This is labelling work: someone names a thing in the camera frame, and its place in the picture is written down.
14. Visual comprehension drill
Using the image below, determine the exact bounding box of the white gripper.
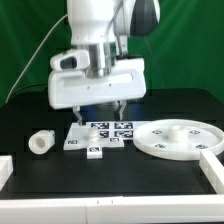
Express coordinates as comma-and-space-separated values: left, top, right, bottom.
48, 58, 146, 126

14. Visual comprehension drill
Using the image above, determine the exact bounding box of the white cross-shaped table base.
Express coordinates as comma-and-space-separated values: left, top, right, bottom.
63, 128, 124, 159

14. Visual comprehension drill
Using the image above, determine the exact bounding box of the white round table top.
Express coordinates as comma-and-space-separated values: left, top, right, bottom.
133, 119, 224, 161

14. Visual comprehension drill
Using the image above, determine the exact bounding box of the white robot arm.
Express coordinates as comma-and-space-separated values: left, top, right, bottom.
48, 0, 160, 121

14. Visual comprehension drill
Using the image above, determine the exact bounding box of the white marker sheet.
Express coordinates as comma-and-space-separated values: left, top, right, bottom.
65, 121, 157, 143

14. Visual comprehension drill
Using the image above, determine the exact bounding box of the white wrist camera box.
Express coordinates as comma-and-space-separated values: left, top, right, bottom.
50, 49, 90, 71

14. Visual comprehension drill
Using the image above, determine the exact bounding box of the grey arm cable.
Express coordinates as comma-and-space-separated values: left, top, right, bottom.
144, 36, 165, 90

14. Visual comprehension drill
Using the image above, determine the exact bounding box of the black cable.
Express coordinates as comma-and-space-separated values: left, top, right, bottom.
6, 83, 49, 104

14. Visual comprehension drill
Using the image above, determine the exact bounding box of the white cable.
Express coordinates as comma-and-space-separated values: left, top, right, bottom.
5, 14, 69, 104

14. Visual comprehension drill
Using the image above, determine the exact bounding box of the white U-shaped border frame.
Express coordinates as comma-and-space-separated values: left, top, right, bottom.
0, 151, 224, 224

